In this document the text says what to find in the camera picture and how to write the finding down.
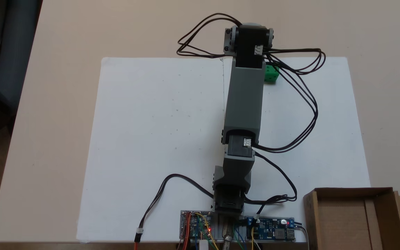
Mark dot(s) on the white plastic plug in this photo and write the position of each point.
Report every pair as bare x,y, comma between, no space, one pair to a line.
203,245

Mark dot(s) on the blue power converter board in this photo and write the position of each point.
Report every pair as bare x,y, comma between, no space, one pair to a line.
273,232

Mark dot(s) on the white paper sheet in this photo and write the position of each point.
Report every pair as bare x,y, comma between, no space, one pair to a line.
134,139
325,166

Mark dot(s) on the green motor controller board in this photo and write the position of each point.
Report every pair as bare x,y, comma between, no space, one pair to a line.
193,229

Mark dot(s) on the brown cardboard box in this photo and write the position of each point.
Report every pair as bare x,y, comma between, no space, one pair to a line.
342,222

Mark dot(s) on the metal table clamp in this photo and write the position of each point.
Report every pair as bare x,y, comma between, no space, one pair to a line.
227,239

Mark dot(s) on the green dice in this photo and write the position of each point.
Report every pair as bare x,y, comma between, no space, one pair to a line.
272,77

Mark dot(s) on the grey upholstered chair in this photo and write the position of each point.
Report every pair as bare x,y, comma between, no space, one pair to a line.
12,69

